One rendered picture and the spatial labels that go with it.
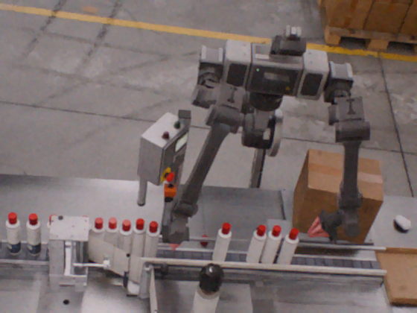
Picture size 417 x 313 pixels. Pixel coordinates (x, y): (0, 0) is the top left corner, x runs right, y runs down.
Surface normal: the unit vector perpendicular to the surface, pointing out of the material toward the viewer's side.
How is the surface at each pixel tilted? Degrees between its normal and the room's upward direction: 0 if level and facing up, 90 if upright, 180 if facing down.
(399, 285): 0
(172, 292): 0
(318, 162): 0
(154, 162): 90
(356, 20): 92
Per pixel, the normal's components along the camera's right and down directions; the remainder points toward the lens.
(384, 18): -0.06, 0.71
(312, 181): 0.10, -0.70
